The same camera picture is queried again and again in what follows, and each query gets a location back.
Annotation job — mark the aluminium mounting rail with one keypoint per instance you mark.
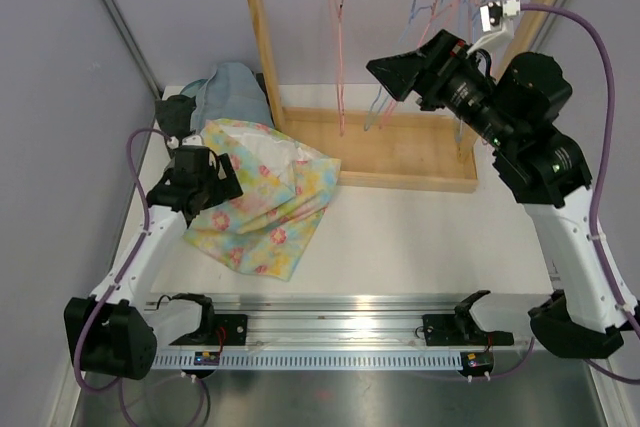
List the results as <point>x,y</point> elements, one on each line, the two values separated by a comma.
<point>337,322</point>

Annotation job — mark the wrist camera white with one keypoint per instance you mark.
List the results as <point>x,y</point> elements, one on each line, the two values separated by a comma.
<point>192,140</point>
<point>497,24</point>

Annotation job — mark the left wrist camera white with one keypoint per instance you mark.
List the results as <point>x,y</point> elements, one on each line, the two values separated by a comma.
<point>192,140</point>

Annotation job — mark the wooden clothes rack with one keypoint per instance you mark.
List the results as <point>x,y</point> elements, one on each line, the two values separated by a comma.
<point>406,151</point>

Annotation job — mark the floral pastel skirt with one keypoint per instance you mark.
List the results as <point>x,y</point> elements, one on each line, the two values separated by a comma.
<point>287,187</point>

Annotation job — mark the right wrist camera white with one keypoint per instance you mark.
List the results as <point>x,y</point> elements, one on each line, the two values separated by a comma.
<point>497,24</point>

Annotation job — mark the light blue denim skirt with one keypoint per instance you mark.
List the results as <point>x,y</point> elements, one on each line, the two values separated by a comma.
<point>231,92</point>

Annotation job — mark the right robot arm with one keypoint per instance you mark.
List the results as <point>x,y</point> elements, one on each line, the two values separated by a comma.
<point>544,169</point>

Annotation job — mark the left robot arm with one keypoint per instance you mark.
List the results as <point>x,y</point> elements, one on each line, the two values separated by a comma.
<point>109,332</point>

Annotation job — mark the white slotted cable duct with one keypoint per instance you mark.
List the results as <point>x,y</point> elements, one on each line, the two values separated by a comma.
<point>308,360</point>

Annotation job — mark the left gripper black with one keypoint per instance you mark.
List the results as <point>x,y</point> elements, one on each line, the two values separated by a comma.
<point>227,188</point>

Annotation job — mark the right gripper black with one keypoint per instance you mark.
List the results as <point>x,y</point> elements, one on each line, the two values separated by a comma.
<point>403,74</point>

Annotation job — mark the dark dotted skirt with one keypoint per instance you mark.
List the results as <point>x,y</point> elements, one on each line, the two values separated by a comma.
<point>174,114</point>

